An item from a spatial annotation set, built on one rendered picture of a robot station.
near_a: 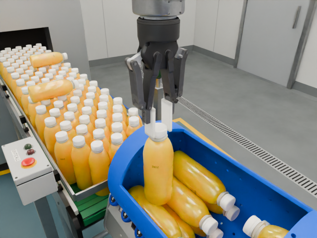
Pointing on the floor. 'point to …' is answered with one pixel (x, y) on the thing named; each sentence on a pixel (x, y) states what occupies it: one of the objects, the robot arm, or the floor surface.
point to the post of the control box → (46, 217)
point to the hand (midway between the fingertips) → (158, 119)
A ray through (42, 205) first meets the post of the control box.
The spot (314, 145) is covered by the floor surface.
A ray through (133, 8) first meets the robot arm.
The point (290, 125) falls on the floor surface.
